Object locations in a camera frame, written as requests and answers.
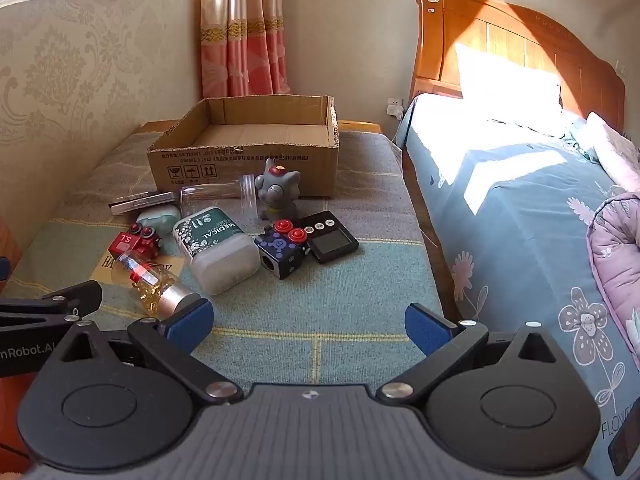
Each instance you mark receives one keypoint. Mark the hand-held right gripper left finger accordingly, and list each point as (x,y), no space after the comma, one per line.
(192,321)

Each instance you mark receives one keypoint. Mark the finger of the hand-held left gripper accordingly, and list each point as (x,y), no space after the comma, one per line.
(60,302)

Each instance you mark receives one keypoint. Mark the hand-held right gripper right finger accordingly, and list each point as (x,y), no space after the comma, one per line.
(425,327)

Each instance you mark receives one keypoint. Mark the clear bottle of gold capsules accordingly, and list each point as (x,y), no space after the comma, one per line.
(150,285)

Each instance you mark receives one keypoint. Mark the white wipes canister green label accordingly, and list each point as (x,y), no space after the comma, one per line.
(220,255)

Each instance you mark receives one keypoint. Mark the red toy car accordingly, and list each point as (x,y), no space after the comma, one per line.
(125,245)

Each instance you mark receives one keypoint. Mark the mint green case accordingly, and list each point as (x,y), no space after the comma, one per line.
(157,217)

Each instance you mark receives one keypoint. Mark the dark cube toy red buttons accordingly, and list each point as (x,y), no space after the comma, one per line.
(280,255)

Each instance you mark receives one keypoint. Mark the clear plastic card case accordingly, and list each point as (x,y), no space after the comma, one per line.
(135,202)

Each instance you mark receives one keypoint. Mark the black digital timer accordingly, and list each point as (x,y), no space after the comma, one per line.
(330,245)

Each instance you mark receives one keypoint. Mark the clear plastic jar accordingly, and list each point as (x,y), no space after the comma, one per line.
(215,195)

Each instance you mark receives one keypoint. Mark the grey elephant figurine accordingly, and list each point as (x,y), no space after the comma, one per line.
(275,190)

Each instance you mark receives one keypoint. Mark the cardboard box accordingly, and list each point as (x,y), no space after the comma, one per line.
(225,160)

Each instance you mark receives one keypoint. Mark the beige printed card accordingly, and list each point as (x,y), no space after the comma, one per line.
(102,270)

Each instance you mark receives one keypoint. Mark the wooden bed with blue sheet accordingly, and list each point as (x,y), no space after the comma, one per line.
(525,210)

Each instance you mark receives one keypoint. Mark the pink quilt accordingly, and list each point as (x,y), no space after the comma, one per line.
(615,260)

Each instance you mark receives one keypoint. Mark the dark phone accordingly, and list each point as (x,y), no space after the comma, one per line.
(625,452)

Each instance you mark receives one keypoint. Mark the white pink pillow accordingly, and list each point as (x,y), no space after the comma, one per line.
(615,145)

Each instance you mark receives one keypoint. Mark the pink patterned curtain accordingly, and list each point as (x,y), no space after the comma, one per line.
(240,30)

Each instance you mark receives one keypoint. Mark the wooden headboard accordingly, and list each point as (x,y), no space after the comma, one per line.
(500,35)

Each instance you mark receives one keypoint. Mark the white wall socket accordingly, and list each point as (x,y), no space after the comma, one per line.
(395,106)

